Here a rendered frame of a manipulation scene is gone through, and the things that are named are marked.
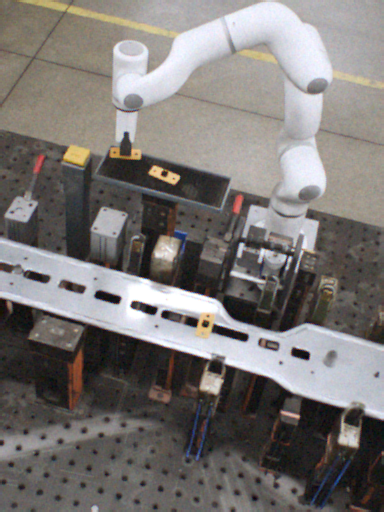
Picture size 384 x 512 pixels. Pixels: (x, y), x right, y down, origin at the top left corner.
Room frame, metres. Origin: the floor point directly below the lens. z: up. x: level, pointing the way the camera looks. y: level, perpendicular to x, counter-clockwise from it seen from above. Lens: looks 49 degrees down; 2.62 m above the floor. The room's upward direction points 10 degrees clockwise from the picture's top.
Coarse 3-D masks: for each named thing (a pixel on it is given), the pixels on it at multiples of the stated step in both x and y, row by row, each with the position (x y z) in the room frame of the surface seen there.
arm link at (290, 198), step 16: (288, 160) 1.65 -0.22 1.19; (304, 160) 1.64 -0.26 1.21; (320, 160) 1.67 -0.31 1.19; (288, 176) 1.60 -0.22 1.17; (304, 176) 1.59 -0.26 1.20; (320, 176) 1.60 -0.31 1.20; (272, 192) 1.69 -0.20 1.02; (288, 192) 1.58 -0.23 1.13; (304, 192) 1.56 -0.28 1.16; (320, 192) 1.58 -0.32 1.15; (272, 208) 1.66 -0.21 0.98; (288, 208) 1.63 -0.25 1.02; (304, 208) 1.65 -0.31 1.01
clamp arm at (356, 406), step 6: (354, 402) 0.94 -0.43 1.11; (360, 402) 0.94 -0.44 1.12; (348, 408) 0.94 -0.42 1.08; (354, 408) 0.92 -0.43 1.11; (360, 408) 0.92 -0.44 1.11; (366, 408) 0.93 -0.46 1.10; (348, 414) 0.93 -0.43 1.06; (354, 414) 0.93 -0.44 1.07; (360, 414) 0.93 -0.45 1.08; (348, 420) 0.94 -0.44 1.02; (354, 420) 0.94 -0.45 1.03
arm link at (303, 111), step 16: (320, 48) 1.63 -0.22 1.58; (288, 80) 1.67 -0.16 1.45; (288, 96) 1.65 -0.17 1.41; (304, 96) 1.64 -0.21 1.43; (320, 96) 1.66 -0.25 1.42; (288, 112) 1.64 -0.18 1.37; (304, 112) 1.62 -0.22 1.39; (320, 112) 1.65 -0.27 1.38; (288, 128) 1.64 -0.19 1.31; (304, 128) 1.62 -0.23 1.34; (288, 144) 1.70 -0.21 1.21; (304, 144) 1.70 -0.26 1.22
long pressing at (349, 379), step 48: (0, 240) 1.32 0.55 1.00; (0, 288) 1.16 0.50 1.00; (48, 288) 1.19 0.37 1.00; (96, 288) 1.22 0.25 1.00; (144, 288) 1.25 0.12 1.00; (144, 336) 1.09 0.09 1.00; (192, 336) 1.12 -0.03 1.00; (288, 336) 1.17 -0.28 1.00; (336, 336) 1.20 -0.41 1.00; (288, 384) 1.03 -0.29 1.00; (336, 384) 1.05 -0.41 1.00
